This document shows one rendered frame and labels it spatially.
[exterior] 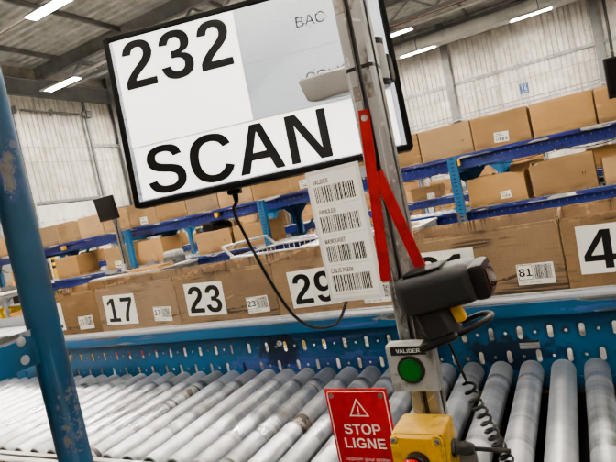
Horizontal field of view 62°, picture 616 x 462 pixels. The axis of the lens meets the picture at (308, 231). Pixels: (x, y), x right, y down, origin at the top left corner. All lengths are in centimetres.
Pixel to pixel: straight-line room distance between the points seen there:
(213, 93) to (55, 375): 55
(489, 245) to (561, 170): 427
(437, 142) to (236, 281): 457
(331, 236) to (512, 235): 64
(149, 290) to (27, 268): 137
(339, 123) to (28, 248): 52
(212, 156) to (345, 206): 26
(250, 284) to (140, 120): 78
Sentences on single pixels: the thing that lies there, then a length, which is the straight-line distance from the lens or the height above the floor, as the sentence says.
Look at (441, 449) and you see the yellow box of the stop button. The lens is 72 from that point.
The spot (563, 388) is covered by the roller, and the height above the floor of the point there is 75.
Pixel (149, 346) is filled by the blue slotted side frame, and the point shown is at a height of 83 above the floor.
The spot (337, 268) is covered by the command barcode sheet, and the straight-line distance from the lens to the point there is 75.
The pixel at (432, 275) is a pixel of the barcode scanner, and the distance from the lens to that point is 65.
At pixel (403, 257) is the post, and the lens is 72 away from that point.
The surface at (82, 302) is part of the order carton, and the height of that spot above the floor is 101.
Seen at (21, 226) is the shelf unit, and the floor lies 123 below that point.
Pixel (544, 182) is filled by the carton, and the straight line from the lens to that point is 557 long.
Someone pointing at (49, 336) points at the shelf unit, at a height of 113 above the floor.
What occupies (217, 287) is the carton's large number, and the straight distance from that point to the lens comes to 166.
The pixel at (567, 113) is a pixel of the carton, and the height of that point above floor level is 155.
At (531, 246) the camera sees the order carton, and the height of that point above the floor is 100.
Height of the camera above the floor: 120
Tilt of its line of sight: 3 degrees down
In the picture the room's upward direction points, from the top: 12 degrees counter-clockwise
